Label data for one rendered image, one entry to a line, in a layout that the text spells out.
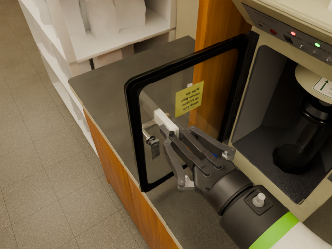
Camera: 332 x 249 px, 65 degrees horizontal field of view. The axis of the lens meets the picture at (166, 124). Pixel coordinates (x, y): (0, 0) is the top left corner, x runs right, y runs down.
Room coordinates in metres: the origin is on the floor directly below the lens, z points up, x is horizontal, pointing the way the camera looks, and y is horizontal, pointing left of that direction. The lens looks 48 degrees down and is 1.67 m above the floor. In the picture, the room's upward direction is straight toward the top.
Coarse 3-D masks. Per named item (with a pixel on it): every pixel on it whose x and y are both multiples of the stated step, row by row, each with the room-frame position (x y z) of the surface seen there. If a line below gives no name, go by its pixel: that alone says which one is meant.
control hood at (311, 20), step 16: (240, 0) 0.45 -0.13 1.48; (256, 0) 0.41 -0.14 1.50; (272, 0) 0.39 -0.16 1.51; (288, 0) 0.38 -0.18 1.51; (304, 0) 0.38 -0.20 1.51; (320, 0) 0.38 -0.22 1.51; (272, 16) 0.40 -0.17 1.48; (288, 16) 0.36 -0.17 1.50; (304, 16) 0.34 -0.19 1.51; (320, 16) 0.33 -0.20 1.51; (304, 32) 0.35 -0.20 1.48; (320, 32) 0.32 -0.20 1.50
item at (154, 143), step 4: (152, 140) 0.37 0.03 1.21; (156, 140) 0.36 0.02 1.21; (152, 144) 0.35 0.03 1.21; (156, 144) 0.36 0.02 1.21; (152, 148) 0.35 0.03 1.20; (156, 148) 0.35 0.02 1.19; (152, 152) 0.35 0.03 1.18; (156, 152) 0.36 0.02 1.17; (152, 156) 0.35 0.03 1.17; (156, 156) 0.36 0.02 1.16
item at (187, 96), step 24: (144, 72) 0.38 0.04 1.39; (192, 72) 0.43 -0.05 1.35; (216, 72) 0.47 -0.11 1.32; (144, 96) 0.37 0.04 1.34; (168, 96) 0.40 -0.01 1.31; (192, 96) 0.43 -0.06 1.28; (216, 96) 0.48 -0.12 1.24; (144, 120) 0.36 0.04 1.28; (192, 120) 0.44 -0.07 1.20; (216, 120) 0.49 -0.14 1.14; (144, 144) 0.36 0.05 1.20; (168, 168) 0.40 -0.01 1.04
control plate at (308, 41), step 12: (252, 12) 0.45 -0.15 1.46; (264, 24) 0.45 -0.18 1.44; (276, 24) 0.41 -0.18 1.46; (276, 36) 0.45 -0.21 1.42; (288, 36) 0.40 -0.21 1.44; (300, 36) 0.37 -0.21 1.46; (300, 48) 0.40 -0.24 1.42; (312, 48) 0.37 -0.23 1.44; (324, 48) 0.34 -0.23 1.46; (324, 60) 0.36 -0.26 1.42
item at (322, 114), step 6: (306, 96) 0.47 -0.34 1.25; (312, 96) 0.46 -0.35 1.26; (306, 102) 0.45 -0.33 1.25; (312, 102) 0.44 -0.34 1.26; (318, 102) 0.44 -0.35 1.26; (324, 102) 0.43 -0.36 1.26; (306, 108) 0.43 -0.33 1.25; (312, 108) 0.43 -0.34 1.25; (318, 108) 0.42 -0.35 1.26; (324, 108) 0.42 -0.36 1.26; (330, 108) 0.42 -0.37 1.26; (312, 114) 0.42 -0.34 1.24; (318, 114) 0.41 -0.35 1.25; (324, 114) 0.41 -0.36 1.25; (330, 114) 0.41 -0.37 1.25; (330, 120) 0.40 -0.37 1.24
